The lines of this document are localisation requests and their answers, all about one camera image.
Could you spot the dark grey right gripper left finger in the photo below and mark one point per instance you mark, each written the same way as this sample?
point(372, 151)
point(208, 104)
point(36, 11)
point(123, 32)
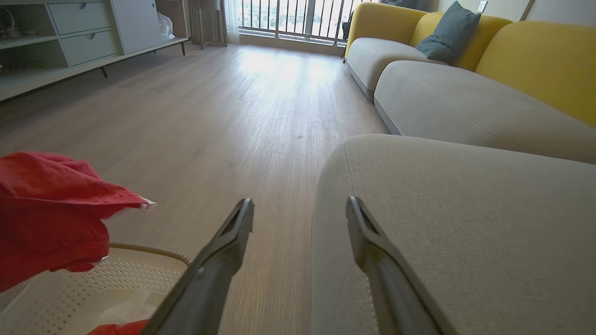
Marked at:
point(205, 284)

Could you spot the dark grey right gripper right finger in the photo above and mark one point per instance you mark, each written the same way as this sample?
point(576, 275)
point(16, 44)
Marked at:
point(389, 284)

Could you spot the white garment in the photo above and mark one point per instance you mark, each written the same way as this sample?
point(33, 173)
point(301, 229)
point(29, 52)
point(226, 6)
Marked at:
point(128, 307)

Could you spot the red garment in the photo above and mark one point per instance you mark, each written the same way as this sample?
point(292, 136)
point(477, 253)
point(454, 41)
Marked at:
point(121, 329)
point(51, 214)

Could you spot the cream perforated laundry basket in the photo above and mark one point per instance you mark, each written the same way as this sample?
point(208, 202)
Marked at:
point(139, 274)

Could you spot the grey sofa seat cushion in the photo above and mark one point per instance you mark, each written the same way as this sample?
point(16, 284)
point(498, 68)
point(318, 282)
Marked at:
point(456, 107)
point(377, 58)

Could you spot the grey sofa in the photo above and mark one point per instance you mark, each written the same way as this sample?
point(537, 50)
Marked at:
point(465, 232)

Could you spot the blue-grey throw pillow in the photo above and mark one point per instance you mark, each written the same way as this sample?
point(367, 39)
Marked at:
point(449, 35)

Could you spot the white plastic bag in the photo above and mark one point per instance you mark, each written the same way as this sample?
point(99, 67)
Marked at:
point(165, 27)

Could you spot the wooden stand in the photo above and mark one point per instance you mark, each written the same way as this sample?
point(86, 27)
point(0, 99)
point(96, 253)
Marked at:
point(207, 23)

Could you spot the yellow sofa backrest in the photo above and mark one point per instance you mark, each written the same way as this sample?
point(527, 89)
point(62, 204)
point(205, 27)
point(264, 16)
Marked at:
point(484, 39)
point(545, 65)
point(382, 21)

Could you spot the white cabinet drawer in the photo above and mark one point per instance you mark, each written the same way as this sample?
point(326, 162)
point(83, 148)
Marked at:
point(91, 47)
point(79, 17)

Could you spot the white sheer curtain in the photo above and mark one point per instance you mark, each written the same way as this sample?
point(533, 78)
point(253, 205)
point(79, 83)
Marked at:
point(232, 21)

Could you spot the white cabinet door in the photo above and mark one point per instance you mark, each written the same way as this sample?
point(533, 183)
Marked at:
point(137, 25)

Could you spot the window railing with bars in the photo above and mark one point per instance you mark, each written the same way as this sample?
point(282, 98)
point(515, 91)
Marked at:
point(293, 21)

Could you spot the white media cabinet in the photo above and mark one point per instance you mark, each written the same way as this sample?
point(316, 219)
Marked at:
point(28, 70)

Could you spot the dark decor on shelf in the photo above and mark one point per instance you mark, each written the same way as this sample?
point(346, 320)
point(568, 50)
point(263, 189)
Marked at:
point(7, 25)

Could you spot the white wall socket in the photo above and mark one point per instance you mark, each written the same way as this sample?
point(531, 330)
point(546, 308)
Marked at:
point(482, 6)

